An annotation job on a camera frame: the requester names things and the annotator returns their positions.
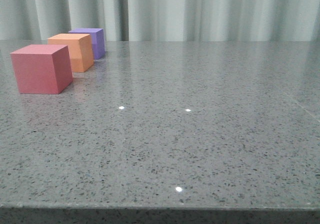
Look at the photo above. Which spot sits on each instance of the orange foam cube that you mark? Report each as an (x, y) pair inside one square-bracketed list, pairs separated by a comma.
[(79, 47)]

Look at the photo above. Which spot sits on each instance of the purple foam cube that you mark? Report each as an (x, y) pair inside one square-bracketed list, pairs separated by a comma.
[(97, 37)]

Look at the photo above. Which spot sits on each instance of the pale green curtain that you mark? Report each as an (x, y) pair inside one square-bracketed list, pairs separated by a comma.
[(164, 20)]

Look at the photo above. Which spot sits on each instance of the red foam cube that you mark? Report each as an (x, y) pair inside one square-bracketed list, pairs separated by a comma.
[(42, 68)]

